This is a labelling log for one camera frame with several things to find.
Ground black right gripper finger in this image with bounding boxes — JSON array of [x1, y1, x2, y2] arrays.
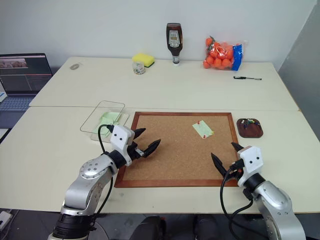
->
[[210, 152, 229, 178], [230, 142, 245, 153]]

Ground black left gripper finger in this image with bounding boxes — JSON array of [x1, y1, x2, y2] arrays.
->
[[142, 138, 162, 158], [132, 127, 147, 142]]

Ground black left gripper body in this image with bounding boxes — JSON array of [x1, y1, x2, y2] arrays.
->
[[126, 140, 145, 161]]

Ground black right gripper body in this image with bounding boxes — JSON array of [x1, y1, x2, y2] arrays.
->
[[224, 159, 245, 181]]

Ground pile of small toys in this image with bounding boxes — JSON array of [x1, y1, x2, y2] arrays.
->
[[241, 119, 260, 130]]

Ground wood-framed cork board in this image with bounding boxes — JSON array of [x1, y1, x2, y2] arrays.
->
[[114, 111, 242, 189]]

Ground green paper note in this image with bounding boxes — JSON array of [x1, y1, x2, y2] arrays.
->
[[191, 120, 215, 139]]

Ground brown dish of pushpins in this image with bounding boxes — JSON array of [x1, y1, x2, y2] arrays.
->
[[236, 118, 265, 139]]

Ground crumpled green paper notes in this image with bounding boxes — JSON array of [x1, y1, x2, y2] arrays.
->
[[95, 111, 124, 137]]

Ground clear plastic tray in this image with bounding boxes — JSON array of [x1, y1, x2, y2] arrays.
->
[[79, 100, 131, 144]]

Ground small clear glass jar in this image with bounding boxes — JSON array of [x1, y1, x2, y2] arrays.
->
[[131, 60, 146, 75]]

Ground black pen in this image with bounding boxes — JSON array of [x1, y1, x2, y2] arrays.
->
[[233, 75, 263, 82]]

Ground yellow sponge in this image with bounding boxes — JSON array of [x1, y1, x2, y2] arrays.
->
[[131, 52, 156, 69]]

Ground bag of orange balls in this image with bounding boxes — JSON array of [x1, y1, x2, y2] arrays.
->
[[201, 35, 248, 72]]

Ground brown sauce squeeze bottle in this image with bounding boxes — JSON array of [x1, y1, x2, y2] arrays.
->
[[165, 22, 184, 68]]

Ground open laptop computer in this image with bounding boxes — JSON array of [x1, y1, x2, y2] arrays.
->
[[0, 52, 54, 112]]

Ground white power strip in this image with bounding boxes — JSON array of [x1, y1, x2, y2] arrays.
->
[[0, 210, 14, 230]]

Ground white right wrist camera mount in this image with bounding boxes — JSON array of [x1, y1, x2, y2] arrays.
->
[[236, 146, 263, 188]]

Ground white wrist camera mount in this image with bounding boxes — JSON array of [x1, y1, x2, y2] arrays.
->
[[109, 124, 136, 167], [236, 146, 263, 188]]

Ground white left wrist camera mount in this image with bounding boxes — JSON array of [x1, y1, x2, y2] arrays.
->
[[109, 124, 136, 167]]

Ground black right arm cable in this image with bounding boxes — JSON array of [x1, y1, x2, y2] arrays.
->
[[219, 159, 255, 240]]

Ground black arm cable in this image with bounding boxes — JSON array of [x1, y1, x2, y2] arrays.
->
[[88, 124, 115, 227], [219, 159, 255, 240]]

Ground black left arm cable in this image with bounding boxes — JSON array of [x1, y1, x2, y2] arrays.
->
[[88, 124, 115, 227]]

